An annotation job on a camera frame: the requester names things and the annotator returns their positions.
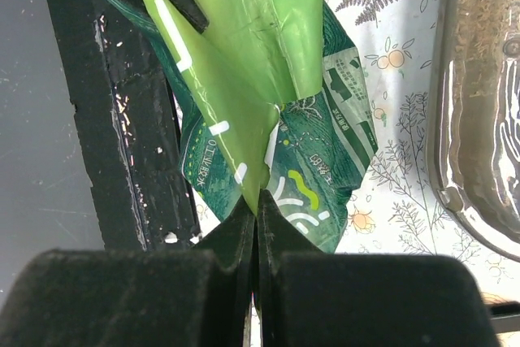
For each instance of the grey litter box tray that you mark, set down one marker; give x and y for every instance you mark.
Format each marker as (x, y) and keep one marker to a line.
(490, 222)

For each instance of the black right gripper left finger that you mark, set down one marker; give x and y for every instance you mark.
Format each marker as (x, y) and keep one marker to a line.
(195, 297)

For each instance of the floral table mat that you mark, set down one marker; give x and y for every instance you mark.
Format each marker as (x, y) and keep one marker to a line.
(396, 209)

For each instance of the green litter bag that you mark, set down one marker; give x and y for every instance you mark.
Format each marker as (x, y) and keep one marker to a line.
(274, 98)

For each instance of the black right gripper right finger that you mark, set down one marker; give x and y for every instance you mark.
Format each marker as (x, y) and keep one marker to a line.
(306, 297)

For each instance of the cat litter granules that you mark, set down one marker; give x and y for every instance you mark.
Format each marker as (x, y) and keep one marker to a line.
(490, 33)

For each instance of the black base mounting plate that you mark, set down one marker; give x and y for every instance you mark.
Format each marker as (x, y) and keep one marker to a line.
(127, 124)

